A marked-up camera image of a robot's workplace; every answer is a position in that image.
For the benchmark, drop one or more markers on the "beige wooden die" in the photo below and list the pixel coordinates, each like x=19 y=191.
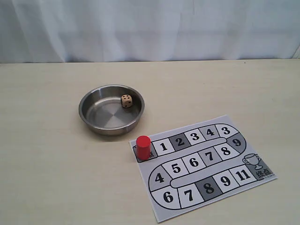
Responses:
x=126 y=101

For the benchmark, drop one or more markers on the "paper game board sheet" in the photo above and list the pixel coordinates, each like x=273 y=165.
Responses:
x=193 y=166

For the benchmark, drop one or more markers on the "white backdrop curtain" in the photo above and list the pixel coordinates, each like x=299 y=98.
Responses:
x=147 y=30

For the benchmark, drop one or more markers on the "red cylinder game piece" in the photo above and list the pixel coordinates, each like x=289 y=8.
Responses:
x=143 y=145

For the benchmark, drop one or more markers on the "round stainless steel bowl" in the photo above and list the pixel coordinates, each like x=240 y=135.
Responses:
x=100 y=109

